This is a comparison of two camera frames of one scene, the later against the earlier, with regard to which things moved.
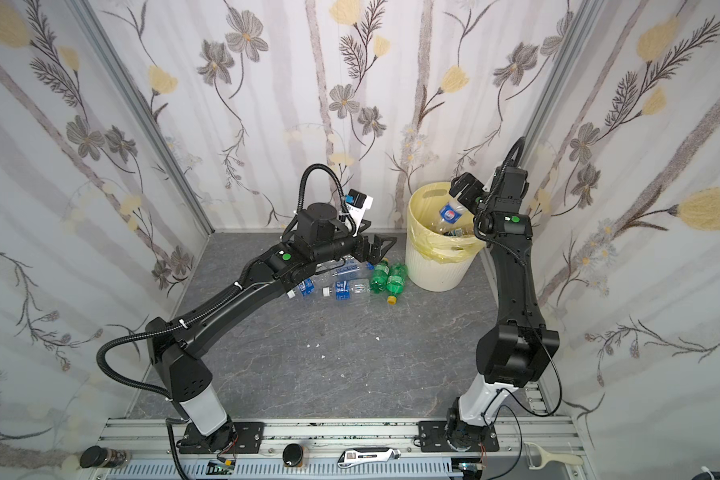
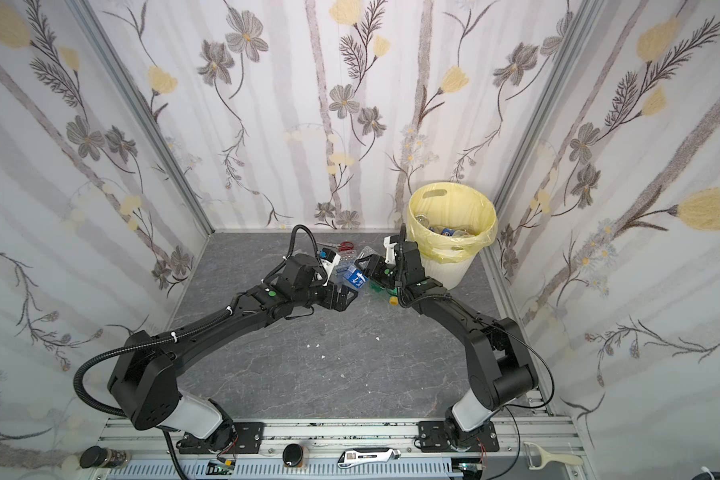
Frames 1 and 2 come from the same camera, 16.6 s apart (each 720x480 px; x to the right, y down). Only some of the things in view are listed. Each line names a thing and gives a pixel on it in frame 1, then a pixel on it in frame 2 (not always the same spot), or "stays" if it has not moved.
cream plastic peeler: (547, 457) stays
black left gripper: (363, 247) -> (338, 297)
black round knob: (292, 454) stays
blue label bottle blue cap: (451, 211) -> (454, 233)
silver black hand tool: (352, 457) stays
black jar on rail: (97, 456) stays
